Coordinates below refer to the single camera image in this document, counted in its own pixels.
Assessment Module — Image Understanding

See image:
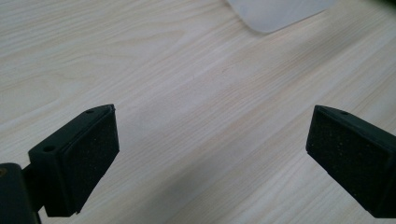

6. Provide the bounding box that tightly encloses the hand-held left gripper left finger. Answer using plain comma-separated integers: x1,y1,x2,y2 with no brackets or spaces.
21,104,120,218

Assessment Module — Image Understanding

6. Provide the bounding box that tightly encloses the white flat sheet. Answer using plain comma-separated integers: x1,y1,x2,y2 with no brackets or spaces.
225,0,339,35

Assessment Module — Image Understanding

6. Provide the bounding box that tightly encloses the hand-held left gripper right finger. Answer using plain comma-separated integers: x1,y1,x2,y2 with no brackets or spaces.
305,105,396,219

